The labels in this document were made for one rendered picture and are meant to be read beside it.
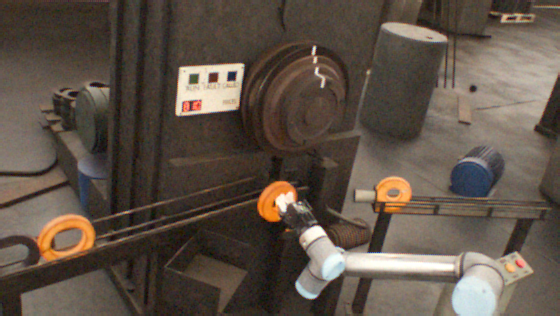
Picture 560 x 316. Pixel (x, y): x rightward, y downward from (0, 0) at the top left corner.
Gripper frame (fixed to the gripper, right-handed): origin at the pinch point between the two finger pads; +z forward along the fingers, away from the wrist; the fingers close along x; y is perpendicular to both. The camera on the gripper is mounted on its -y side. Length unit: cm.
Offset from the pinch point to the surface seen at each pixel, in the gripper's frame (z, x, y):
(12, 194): 136, 60, -123
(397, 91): 143, -246, -88
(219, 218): 12.8, 12.5, -22.2
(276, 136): 19.8, -7.3, 11.3
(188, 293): -19.1, 42.9, -13.9
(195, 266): -4.5, 31.2, -23.2
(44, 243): 17, 78, -18
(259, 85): 29.9, 0.5, 28.8
